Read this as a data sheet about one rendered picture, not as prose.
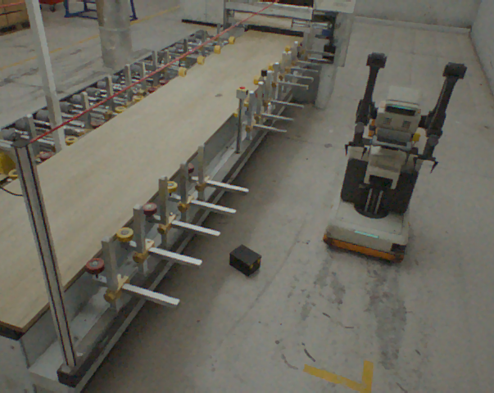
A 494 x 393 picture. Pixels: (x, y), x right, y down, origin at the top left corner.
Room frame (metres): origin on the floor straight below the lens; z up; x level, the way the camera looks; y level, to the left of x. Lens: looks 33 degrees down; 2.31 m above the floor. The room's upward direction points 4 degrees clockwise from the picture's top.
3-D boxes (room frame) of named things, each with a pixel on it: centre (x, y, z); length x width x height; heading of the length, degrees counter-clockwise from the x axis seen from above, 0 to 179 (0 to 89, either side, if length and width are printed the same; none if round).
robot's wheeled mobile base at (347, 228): (3.06, -1.09, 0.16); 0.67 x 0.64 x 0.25; 163
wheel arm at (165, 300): (1.44, 0.45, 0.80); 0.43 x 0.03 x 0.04; 73
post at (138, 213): (1.67, 0.47, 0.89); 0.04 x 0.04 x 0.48; 73
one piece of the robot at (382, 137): (2.78, -1.00, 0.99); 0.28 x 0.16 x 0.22; 73
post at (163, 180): (1.91, 0.40, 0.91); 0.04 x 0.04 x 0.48; 73
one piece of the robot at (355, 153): (3.14, -1.12, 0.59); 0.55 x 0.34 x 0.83; 73
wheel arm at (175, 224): (1.92, 0.31, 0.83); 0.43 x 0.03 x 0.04; 73
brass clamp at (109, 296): (1.45, 0.54, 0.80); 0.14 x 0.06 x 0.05; 163
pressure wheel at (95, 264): (1.50, 0.64, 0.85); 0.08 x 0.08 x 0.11
